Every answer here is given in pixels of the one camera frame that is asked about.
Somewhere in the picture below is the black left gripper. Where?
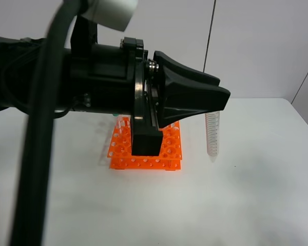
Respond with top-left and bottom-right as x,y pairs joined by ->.
64,37 -> 230,155

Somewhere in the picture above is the teal-capped test tube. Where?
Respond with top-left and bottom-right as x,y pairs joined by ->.
205,111 -> 220,162

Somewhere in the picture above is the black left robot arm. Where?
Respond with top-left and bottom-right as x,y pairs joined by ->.
0,37 -> 230,156

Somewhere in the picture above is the teal-capped tube second row left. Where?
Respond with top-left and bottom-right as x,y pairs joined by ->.
113,114 -> 124,133

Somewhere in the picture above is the orange test tube rack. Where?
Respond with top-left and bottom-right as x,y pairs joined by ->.
107,115 -> 182,171

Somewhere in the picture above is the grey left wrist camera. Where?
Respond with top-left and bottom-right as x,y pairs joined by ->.
81,0 -> 138,32

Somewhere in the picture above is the thin black left wire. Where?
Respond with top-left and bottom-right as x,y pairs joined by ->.
51,99 -> 80,120

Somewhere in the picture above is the thick black left cable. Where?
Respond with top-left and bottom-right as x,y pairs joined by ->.
9,0 -> 88,246

